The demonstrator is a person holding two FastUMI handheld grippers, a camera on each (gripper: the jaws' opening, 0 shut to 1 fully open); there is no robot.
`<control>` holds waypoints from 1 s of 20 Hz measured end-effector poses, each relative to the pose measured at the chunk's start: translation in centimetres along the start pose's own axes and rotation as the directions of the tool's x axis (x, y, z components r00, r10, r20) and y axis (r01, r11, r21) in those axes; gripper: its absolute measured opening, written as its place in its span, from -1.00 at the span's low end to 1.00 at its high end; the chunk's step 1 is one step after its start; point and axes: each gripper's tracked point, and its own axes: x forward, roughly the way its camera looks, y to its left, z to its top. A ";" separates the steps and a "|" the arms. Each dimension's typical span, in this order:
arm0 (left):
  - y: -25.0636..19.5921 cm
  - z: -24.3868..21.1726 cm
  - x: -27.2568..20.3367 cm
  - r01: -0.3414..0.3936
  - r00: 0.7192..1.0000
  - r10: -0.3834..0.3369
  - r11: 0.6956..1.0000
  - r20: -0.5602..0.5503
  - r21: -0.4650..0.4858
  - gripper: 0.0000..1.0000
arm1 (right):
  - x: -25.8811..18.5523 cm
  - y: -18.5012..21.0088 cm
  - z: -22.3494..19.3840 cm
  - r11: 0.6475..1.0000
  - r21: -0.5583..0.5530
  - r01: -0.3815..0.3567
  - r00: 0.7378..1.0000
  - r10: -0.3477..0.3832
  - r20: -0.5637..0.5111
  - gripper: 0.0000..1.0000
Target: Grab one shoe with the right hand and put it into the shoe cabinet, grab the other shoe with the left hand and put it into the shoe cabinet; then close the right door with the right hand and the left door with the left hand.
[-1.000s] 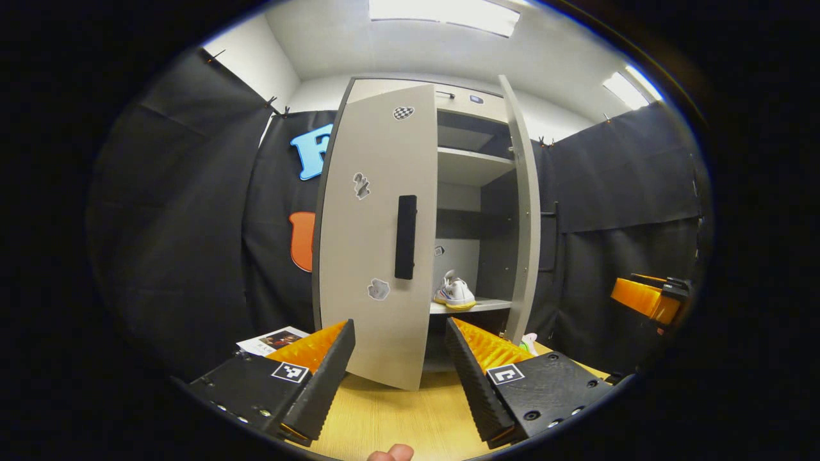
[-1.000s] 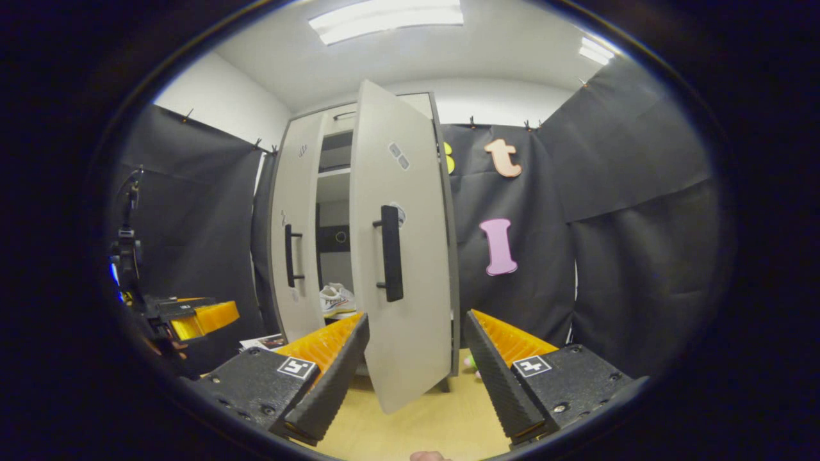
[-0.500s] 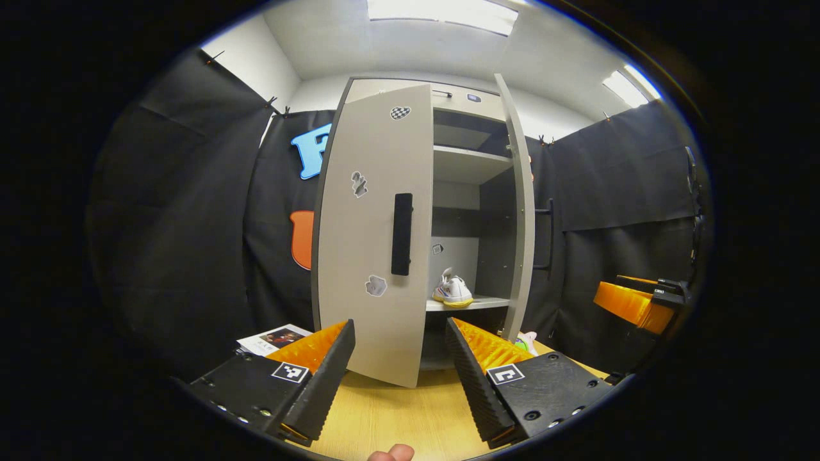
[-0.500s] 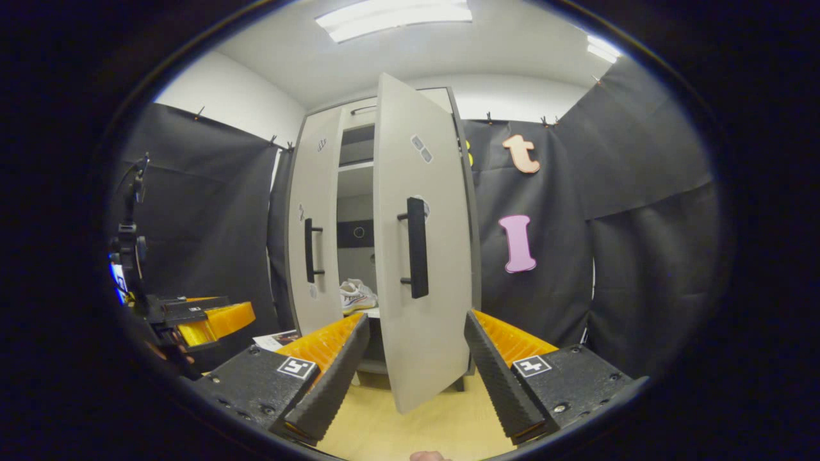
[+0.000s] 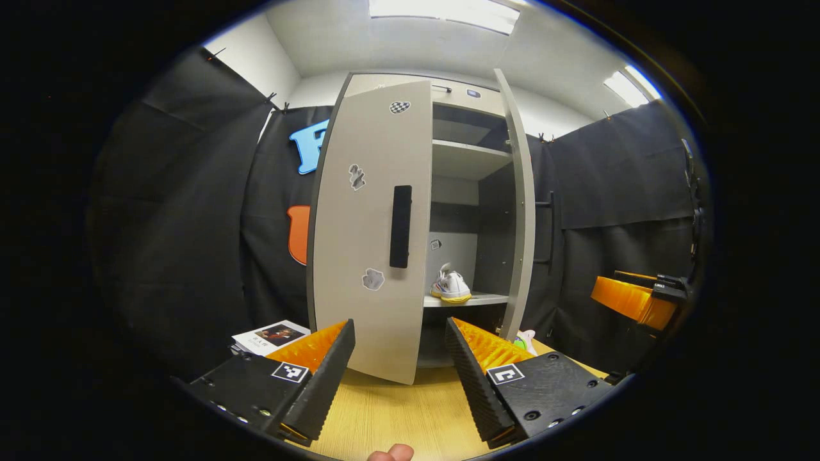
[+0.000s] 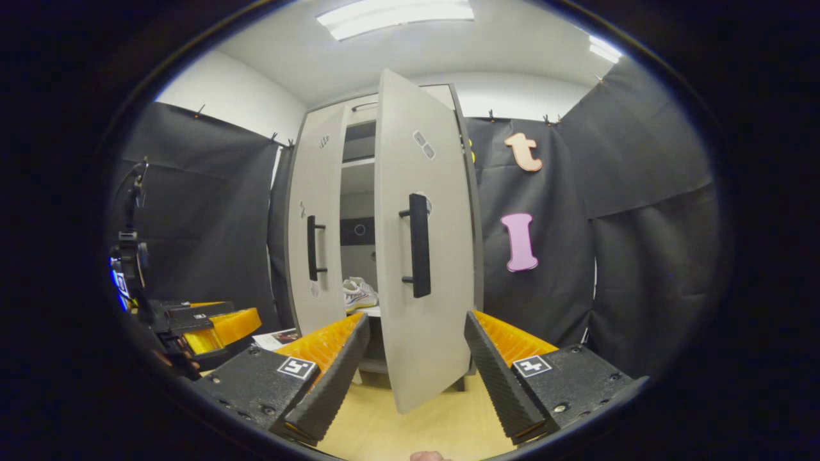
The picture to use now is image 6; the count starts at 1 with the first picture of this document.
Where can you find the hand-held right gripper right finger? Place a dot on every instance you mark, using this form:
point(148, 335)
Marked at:
point(496, 378)

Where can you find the printed paper sheet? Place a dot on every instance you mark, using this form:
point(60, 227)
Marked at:
point(275, 338)

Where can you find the black backdrop cloth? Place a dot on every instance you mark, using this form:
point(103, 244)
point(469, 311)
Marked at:
point(640, 256)

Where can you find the small ceiling light panel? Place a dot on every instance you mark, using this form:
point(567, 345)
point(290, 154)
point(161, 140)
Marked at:
point(605, 49)

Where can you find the white grey shoe cabinet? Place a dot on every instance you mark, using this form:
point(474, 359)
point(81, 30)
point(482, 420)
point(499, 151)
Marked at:
point(359, 186)

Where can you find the white cabinet door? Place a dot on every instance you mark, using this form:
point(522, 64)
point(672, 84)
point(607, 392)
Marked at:
point(317, 179)
point(442, 256)

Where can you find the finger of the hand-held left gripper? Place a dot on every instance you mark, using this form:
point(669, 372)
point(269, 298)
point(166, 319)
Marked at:
point(218, 330)
point(198, 308)

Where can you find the white cabinet drawer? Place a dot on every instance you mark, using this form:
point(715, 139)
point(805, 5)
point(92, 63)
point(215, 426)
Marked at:
point(362, 116)

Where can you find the white canvas shoe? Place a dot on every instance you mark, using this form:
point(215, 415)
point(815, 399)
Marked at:
point(357, 296)

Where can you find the large ceiling light panel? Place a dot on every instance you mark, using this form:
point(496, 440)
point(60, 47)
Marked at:
point(397, 16)

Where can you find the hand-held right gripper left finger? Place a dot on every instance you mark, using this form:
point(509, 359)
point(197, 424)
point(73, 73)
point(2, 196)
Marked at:
point(333, 378)

